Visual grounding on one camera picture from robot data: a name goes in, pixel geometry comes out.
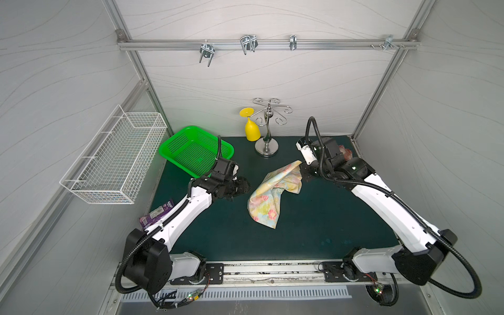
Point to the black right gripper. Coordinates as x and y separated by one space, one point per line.
313 167

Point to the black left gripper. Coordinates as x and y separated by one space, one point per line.
237 186

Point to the pastel floral skirt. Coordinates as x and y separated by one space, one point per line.
264 203

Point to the red plaid skirt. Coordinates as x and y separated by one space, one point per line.
347 153

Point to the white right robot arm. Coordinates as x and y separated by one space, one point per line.
422 248

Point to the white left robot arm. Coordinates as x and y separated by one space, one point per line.
147 262

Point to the chrome cup holder stand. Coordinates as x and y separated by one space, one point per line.
272 109

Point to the yellow plastic goblet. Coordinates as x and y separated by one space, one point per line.
252 131

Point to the green plastic basket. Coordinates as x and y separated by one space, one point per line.
192 149

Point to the purple snack packet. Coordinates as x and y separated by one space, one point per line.
155 215

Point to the white vent strip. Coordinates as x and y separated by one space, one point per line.
277 293

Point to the metal hook clamp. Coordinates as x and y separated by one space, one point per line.
293 42

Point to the metal u-bolt clamp left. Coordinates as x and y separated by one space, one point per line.
207 51

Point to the metal u-bolt clamp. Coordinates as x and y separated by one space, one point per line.
248 43
207 51

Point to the metal u-bolt clamp middle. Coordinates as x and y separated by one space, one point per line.
248 43

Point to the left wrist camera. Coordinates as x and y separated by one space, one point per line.
224 170

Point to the white wire basket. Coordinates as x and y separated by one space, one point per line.
112 167

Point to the metal bracket right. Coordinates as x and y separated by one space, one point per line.
388 44

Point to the aluminium crossbar rail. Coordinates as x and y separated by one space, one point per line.
263 44

